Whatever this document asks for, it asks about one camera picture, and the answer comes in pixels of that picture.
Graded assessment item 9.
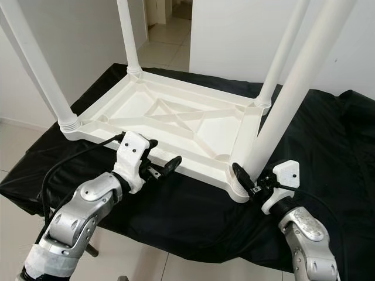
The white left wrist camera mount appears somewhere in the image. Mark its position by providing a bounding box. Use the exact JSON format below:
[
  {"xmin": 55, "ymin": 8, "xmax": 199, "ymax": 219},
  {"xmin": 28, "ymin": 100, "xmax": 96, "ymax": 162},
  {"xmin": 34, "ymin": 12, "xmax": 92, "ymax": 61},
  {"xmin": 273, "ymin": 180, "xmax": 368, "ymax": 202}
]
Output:
[{"xmin": 114, "ymin": 132, "xmax": 152, "ymax": 194}]

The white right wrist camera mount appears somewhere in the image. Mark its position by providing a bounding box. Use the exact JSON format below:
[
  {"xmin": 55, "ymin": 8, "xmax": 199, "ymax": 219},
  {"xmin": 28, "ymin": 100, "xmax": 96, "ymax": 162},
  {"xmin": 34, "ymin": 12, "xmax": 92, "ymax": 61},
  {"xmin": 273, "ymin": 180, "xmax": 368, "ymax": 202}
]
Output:
[{"xmin": 261, "ymin": 159, "xmax": 301, "ymax": 214}]

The black fabric table cover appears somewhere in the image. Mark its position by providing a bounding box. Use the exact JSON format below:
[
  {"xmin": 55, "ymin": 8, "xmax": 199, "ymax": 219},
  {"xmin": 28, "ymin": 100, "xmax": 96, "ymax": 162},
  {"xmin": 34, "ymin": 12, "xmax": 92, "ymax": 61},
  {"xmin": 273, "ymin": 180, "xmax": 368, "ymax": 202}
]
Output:
[{"xmin": 0, "ymin": 63, "xmax": 375, "ymax": 273}]

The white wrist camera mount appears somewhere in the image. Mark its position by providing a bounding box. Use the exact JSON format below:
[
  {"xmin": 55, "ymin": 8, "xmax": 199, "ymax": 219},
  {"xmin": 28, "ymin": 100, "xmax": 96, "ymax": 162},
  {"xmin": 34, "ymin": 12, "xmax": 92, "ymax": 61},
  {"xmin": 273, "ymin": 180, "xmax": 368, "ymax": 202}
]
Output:
[
  {"xmin": 114, "ymin": 132, "xmax": 152, "ymax": 194},
  {"xmin": 261, "ymin": 159, "xmax": 301, "ymax": 214}
]

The white plastic table leg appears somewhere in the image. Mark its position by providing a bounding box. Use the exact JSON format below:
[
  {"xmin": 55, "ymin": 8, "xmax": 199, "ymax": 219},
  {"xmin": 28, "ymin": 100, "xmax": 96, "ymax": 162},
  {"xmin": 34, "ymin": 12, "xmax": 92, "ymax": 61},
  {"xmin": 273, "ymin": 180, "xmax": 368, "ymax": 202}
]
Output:
[
  {"xmin": 243, "ymin": 0, "xmax": 358, "ymax": 180},
  {"xmin": 0, "ymin": 0, "xmax": 80, "ymax": 133},
  {"xmin": 255, "ymin": 0, "xmax": 311, "ymax": 109},
  {"xmin": 116, "ymin": 0, "xmax": 142, "ymax": 76}
]

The white plastic table top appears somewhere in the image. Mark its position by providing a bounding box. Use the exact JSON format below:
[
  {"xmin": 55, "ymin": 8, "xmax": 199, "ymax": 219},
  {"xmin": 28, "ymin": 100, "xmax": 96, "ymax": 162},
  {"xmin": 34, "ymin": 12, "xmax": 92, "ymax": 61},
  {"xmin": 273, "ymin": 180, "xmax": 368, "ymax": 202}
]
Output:
[{"xmin": 60, "ymin": 67, "xmax": 270, "ymax": 203}]

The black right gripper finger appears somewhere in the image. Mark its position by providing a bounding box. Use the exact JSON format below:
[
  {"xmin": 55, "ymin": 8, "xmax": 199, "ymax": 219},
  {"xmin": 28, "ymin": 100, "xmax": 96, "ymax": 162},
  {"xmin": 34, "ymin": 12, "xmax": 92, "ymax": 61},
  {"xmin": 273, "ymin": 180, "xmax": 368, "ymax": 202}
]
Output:
[{"xmin": 231, "ymin": 163, "xmax": 254, "ymax": 193}]

